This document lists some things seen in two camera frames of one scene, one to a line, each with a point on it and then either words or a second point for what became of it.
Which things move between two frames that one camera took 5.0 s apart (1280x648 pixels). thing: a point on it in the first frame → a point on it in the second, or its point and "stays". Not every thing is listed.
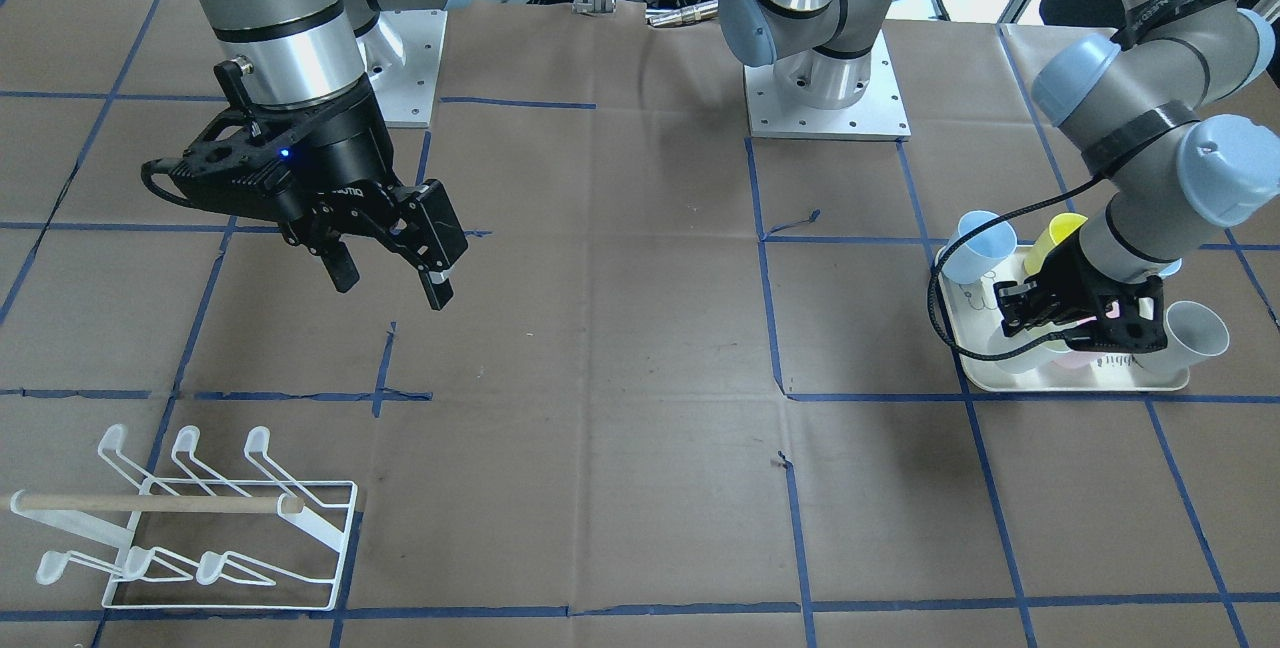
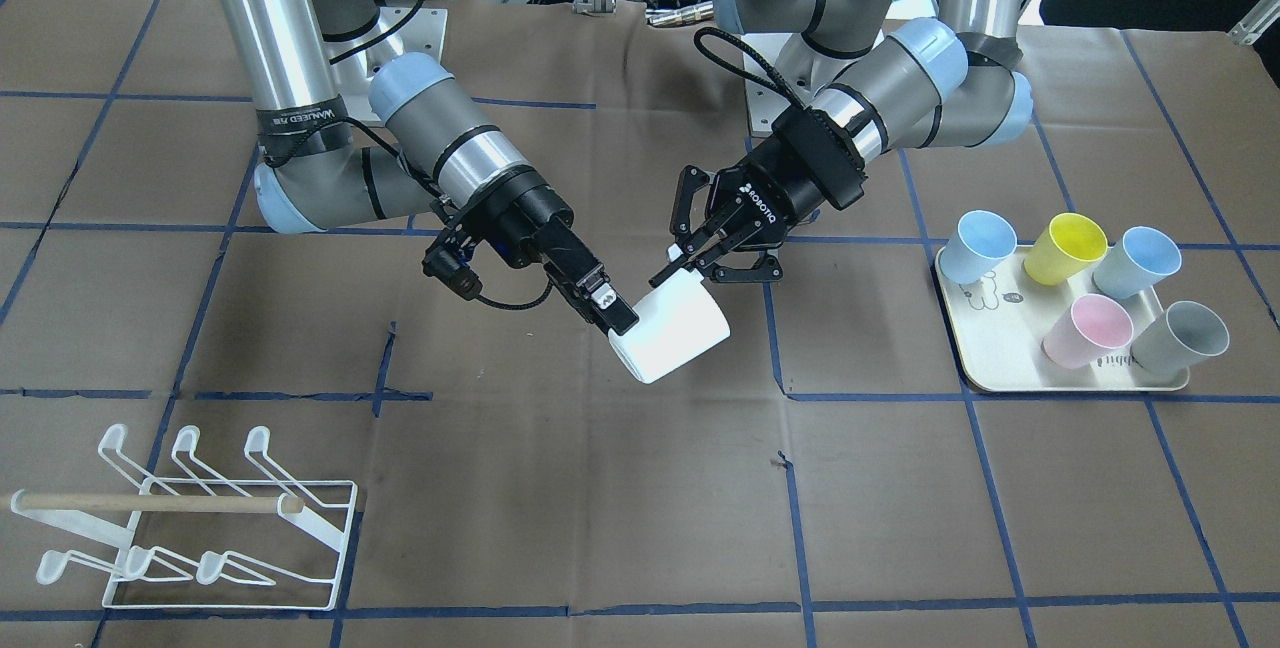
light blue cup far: x=974 y=256 stays
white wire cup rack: x=256 y=540 stays
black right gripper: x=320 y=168 → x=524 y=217
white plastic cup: x=1027 y=362 → x=680 y=319
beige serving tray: x=974 y=313 stays
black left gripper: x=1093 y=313 → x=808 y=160
